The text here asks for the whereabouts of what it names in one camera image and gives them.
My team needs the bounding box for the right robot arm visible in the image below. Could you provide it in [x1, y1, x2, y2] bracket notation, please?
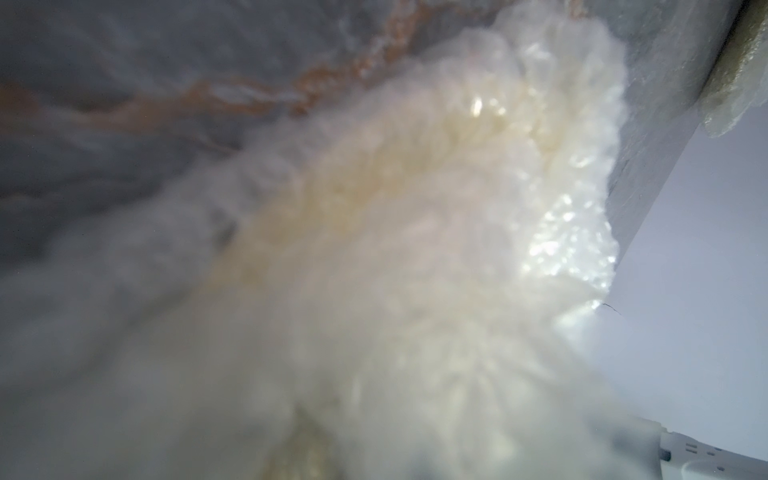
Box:
[660, 431, 768, 480]

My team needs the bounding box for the bubble wrap sheet pile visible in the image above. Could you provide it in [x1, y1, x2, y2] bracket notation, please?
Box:
[1, 1, 658, 479]

